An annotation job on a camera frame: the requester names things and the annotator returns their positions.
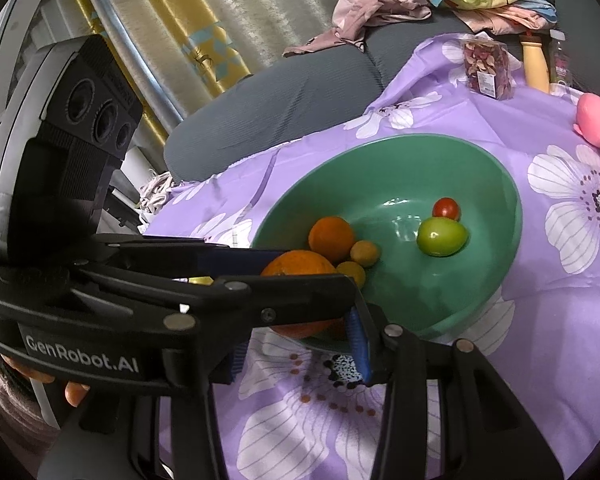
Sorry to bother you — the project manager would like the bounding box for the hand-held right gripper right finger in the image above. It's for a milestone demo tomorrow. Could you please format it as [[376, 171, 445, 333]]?
[[346, 305, 563, 480]]

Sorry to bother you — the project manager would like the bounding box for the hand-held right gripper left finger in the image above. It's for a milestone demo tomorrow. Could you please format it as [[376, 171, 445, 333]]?
[[37, 337, 248, 480]]

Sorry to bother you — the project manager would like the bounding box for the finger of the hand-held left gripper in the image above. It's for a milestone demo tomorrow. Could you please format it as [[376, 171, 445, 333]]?
[[95, 232, 281, 281], [75, 270, 371, 341]]

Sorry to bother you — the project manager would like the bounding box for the orange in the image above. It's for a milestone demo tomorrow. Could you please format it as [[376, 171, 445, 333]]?
[[260, 250, 351, 339], [308, 216, 357, 264]]

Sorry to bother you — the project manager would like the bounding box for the brown kiwi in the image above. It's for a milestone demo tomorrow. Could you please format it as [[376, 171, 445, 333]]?
[[336, 261, 367, 288], [350, 240, 381, 267]]

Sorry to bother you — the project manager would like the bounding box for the bright green mango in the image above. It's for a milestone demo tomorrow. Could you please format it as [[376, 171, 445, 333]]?
[[416, 216, 467, 258]]

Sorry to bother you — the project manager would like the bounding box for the green plastic bowl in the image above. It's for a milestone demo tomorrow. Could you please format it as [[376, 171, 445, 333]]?
[[250, 132, 523, 356]]

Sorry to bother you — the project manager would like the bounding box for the red tomato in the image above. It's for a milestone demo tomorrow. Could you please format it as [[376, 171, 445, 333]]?
[[432, 197, 461, 222]]

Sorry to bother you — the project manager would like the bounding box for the person's left hand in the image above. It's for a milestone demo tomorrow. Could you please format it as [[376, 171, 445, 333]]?
[[0, 352, 92, 408]]

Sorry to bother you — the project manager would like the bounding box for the beige crumpled cloth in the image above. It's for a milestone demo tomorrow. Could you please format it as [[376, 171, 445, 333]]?
[[139, 170, 183, 216]]

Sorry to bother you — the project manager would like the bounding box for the silver metal pipe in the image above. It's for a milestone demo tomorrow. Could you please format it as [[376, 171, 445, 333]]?
[[75, 0, 183, 123]]

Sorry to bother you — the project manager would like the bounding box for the grey sofa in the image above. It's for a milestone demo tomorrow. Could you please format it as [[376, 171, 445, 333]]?
[[164, 0, 600, 183]]

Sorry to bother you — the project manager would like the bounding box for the purple floral tablecloth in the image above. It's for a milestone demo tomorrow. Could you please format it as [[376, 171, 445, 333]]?
[[140, 34, 600, 480]]

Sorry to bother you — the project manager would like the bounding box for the yellow patterned curtain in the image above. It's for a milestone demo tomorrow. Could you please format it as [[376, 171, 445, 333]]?
[[62, 0, 253, 111]]

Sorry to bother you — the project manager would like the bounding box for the grey sheer curtain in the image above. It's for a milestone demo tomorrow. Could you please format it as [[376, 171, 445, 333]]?
[[180, 0, 421, 71]]

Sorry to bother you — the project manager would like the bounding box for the pink crumpled cloth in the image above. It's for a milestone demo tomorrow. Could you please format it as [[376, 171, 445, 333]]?
[[282, 0, 433, 58]]

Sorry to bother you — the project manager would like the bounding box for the yellow bottle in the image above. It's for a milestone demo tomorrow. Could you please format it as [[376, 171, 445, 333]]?
[[519, 30, 551, 93]]

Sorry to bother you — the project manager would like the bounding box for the pink plush toy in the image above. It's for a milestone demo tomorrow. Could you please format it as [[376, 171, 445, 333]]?
[[573, 92, 600, 161]]

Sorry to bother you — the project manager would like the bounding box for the clear plastic bottle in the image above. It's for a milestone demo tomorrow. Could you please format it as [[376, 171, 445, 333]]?
[[547, 29, 573, 88]]

